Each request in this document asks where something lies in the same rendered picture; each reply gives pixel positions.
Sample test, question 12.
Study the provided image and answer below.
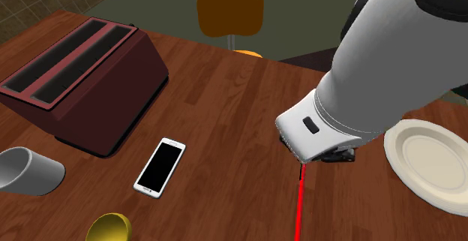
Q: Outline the thin red pen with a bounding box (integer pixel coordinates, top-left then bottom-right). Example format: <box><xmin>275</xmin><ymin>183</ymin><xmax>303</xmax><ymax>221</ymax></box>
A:
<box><xmin>293</xmin><ymin>162</ymin><xmax>308</xmax><ymax>241</ymax></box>

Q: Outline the cream plate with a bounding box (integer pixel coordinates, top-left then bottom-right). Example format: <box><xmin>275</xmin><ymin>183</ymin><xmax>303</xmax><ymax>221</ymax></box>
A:
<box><xmin>382</xmin><ymin>118</ymin><xmax>468</xmax><ymax>218</ymax></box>

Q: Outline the white smartphone with black screen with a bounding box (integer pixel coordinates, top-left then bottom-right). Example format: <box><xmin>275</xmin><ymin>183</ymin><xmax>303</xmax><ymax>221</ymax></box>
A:
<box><xmin>132</xmin><ymin>137</ymin><xmax>187</xmax><ymax>200</ymax></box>

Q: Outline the brown chair with orange seat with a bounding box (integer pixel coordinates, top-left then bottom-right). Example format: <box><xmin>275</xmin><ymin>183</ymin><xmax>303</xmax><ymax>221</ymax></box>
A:
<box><xmin>196</xmin><ymin>0</ymin><xmax>265</xmax><ymax>59</ymax></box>

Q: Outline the dark red toaster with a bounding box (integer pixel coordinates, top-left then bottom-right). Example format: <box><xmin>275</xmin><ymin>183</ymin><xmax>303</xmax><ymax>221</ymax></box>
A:
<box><xmin>0</xmin><ymin>16</ymin><xmax>170</xmax><ymax>159</ymax></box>

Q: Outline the yellow bowl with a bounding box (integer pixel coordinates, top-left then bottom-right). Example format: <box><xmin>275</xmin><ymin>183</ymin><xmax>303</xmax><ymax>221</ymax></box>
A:
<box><xmin>85</xmin><ymin>212</ymin><xmax>133</xmax><ymax>241</ymax></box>

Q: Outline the grey cup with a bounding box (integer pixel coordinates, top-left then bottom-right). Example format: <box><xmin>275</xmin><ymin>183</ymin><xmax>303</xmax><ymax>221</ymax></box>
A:
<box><xmin>0</xmin><ymin>146</ymin><xmax>67</xmax><ymax>197</ymax></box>

